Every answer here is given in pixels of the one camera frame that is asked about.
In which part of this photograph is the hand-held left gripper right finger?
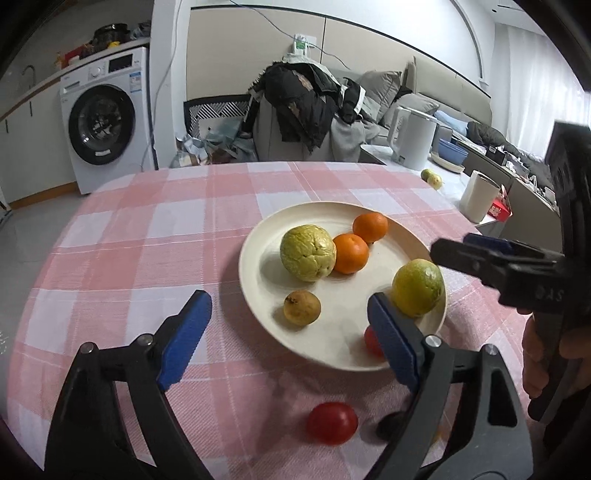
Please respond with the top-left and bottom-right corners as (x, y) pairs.
(367, 292), (534, 480)

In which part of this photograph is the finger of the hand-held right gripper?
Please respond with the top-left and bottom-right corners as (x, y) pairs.
(463, 233), (546, 261)
(430, 238), (511, 289)

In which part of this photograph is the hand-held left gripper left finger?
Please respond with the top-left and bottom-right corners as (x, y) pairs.
(45, 290), (214, 480)

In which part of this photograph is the red tomato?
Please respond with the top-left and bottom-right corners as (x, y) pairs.
(363, 325), (385, 357)
(307, 402), (359, 446)

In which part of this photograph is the smooth green guava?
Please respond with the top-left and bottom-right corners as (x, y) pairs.
(392, 259), (445, 318)

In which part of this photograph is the dark purple plum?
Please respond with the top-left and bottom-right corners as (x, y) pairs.
(375, 410), (409, 440)

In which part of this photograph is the orange mandarin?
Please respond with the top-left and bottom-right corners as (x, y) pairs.
(352, 212), (389, 244)
(332, 233), (370, 275)

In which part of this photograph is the cream round plate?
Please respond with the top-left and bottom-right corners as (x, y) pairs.
(239, 202), (448, 372)

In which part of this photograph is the small brown longan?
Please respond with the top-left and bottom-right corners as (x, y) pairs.
(283, 290), (322, 328)

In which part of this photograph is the bumpy yellow-green guava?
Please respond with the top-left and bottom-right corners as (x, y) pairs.
(280, 224), (337, 282)

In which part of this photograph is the person's right forearm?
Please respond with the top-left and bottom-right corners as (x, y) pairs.
(542, 369), (591, 467)

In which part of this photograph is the person's right hand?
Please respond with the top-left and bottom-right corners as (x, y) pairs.
(522, 316), (591, 400)

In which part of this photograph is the small red box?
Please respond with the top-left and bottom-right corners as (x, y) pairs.
(488, 196), (512, 220)

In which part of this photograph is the beige cup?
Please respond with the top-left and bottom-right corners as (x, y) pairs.
(460, 170), (502, 224)

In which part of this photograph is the white side table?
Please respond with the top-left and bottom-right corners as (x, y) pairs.
(360, 143), (561, 232)

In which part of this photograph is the pink checked tablecloth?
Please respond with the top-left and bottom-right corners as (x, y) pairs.
(4, 161), (550, 480)

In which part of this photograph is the blue bowl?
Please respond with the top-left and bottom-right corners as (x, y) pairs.
(438, 138), (468, 164)

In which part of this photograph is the dark grey blanket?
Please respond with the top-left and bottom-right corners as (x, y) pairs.
(466, 121), (555, 185)

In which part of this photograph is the white electric kettle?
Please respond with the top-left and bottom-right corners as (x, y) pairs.
(387, 107), (438, 171)

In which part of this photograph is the grey sofa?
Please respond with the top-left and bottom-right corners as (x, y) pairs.
(342, 60), (555, 185)

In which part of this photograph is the white curtain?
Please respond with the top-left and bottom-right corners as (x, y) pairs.
(494, 23), (587, 158)

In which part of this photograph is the grey cushion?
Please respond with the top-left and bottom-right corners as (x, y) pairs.
(383, 95), (439, 130)
(358, 71), (402, 112)

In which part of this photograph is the pile of grey bags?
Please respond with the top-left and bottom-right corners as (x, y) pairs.
(173, 124), (257, 167)

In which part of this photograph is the grey chair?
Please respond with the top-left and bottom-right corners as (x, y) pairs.
(252, 92), (365, 162)

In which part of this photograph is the black patterned basket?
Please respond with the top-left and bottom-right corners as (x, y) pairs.
(184, 95), (254, 144)

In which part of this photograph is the black jacket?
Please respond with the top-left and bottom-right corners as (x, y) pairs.
(252, 62), (370, 151)

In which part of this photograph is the white kitchen counter cabinet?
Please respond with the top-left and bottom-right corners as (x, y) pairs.
(0, 76), (77, 204)

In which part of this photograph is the white washing machine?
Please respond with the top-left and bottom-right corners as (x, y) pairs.
(59, 46), (158, 195)

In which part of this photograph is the black cooking pot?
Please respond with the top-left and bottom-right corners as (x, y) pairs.
(93, 23), (130, 47)

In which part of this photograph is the black cable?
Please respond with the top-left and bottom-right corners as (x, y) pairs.
(249, 4), (352, 70)

